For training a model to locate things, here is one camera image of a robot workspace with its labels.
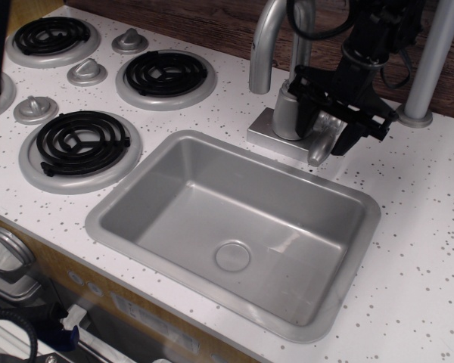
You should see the left edge stove burner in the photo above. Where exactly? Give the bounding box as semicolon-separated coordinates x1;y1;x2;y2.
0;72;16;115

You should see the back left stove burner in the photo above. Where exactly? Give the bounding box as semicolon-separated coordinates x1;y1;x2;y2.
5;17;101;69

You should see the silver faucet lever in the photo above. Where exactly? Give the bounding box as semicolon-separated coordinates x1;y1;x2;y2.
307;111;346;167

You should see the silver toy faucet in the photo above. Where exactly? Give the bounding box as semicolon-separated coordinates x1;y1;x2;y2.
247;0;338;167

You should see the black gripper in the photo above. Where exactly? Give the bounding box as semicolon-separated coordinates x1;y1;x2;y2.
288;56;396;156

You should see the black cable lower left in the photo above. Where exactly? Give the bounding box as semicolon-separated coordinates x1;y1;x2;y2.
0;308;42;358

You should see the grey stove knob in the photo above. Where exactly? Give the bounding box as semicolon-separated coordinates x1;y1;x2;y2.
67;58;107;87
13;96;58;126
111;28;148;54

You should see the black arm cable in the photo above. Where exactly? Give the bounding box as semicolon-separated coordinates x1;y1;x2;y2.
285;0;413;92

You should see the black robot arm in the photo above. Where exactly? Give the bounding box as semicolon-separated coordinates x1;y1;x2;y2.
287;1;425;156

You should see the back right stove burner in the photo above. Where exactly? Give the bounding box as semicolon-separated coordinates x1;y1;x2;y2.
115;50;216;111

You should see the grey stove knob lower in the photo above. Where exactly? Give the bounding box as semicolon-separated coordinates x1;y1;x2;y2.
13;96;58;126

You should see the front right stove burner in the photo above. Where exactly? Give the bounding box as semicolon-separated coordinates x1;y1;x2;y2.
19;110;142;194

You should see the grey toy sink basin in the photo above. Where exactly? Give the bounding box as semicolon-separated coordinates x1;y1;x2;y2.
85;130;381;343

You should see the grey stove knob middle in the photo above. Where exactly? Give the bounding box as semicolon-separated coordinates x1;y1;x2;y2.
67;58;107;87

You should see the grey support pole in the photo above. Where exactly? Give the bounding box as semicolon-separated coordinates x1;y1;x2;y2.
396;0;454;129

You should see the grey stove knob top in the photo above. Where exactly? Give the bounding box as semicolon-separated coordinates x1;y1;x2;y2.
111;28;148;54

